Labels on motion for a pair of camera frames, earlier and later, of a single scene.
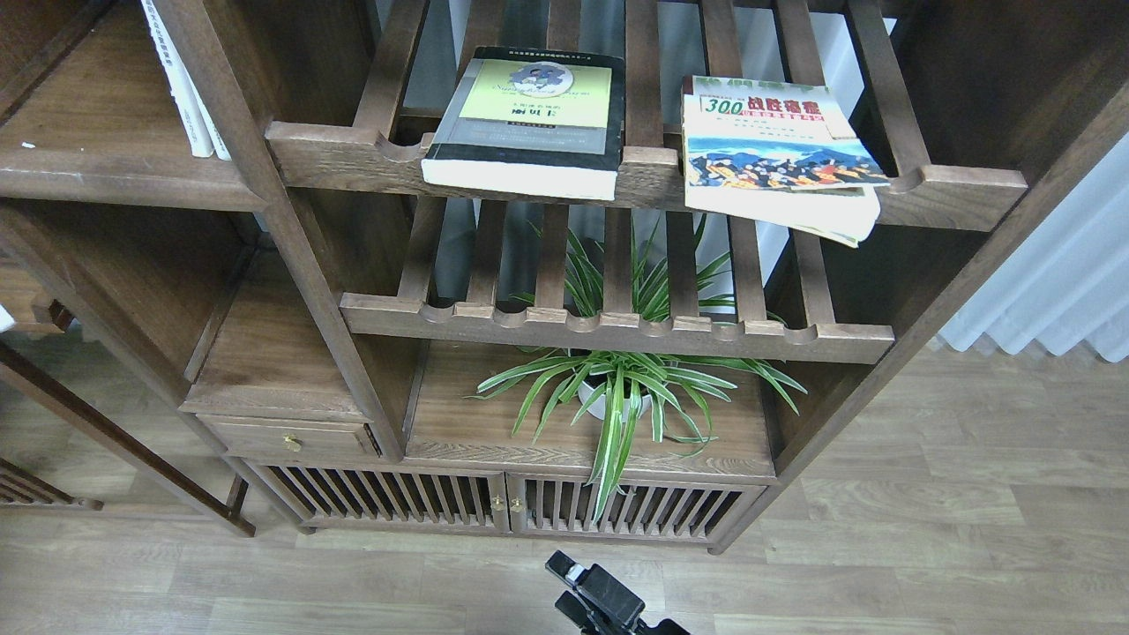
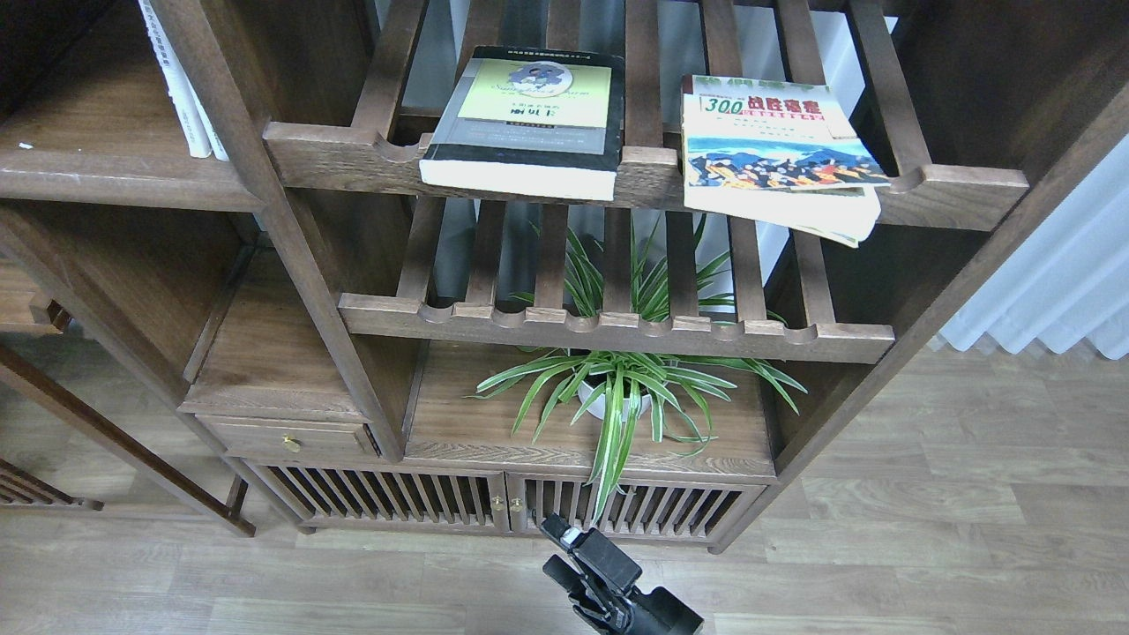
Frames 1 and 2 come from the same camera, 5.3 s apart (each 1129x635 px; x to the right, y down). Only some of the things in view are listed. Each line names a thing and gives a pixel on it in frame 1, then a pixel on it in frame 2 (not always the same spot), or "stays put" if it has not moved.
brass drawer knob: (292, 443) stays put
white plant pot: (586, 392) stays put
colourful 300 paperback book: (778, 153) stays put
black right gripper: (588, 624) -> (660, 612)
